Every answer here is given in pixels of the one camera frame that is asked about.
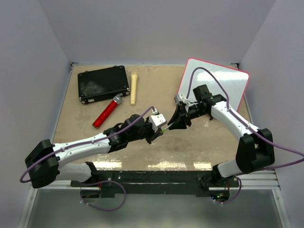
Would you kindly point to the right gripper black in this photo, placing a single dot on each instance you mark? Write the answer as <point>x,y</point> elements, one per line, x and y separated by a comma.
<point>183,121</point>

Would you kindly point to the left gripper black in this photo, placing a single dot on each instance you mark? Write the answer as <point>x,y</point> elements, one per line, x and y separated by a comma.
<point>153,135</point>

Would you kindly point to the pink framed whiteboard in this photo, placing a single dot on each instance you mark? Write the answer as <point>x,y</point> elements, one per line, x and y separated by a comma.
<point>199,72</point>

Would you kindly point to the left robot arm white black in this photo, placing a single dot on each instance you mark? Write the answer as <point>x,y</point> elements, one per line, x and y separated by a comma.
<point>54,162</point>

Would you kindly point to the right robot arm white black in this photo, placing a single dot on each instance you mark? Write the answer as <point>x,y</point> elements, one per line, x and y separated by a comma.
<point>254,150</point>

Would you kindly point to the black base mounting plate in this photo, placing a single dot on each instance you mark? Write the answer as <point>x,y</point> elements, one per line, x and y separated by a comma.
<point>198,183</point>

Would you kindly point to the cream toy microphone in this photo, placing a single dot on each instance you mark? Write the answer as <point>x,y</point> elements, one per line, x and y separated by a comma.
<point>134,79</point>

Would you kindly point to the black hard case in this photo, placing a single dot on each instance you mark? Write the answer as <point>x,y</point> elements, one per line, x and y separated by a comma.
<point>102,84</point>

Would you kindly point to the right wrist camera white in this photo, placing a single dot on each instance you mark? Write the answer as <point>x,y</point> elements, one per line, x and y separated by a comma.
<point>180,98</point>

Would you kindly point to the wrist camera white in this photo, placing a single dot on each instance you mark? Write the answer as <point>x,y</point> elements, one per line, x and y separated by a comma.
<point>157,121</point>
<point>180,98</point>

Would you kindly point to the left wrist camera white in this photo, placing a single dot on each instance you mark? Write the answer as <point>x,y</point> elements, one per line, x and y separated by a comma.
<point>157,121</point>

